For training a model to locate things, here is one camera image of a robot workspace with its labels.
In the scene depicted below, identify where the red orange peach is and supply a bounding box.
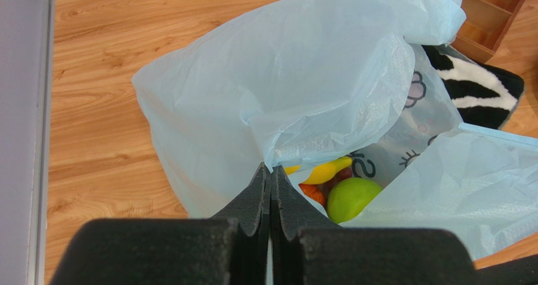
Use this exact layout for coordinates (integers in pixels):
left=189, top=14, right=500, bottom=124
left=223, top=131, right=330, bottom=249
left=299, top=183, right=326, bottom=207

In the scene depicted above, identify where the light blue plastic bag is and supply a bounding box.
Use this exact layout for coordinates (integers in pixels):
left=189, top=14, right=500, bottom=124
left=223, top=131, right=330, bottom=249
left=132, top=0, right=537, bottom=260

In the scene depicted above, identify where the brown compartment tray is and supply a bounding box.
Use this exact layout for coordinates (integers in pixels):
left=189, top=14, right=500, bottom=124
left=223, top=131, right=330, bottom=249
left=452, top=0, right=525, bottom=63

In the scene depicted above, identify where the yellow banana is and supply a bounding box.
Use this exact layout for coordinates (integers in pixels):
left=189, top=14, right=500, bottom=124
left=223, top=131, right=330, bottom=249
left=298, top=156, right=352, bottom=185

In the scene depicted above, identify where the purple grapes bunch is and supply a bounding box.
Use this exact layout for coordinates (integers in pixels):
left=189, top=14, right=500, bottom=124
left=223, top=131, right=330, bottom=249
left=321, top=167, right=353, bottom=197

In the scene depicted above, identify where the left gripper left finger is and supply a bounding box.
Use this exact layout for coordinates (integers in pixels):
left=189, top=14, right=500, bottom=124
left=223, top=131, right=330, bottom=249
left=51, top=165, right=270, bottom=284

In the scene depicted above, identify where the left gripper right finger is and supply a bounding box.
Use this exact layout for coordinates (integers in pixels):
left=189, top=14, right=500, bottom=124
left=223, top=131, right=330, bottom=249
left=271, top=167, right=479, bottom=284

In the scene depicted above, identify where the zebra striped cushion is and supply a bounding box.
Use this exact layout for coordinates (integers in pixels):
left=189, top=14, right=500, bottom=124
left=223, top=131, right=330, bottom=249
left=423, top=45, right=525, bottom=130

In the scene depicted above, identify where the green apple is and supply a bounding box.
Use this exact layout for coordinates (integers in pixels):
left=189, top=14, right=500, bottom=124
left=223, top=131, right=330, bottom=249
left=326, top=178, right=383, bottom=224

